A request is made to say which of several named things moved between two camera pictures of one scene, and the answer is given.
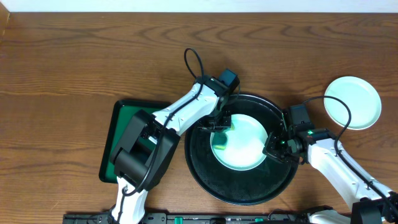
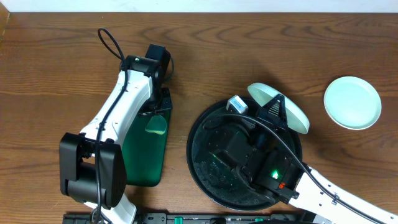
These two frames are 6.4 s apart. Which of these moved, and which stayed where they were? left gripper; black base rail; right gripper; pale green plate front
Moved: right gripper; pale green plate front; left gripper
Stayed: black base rail
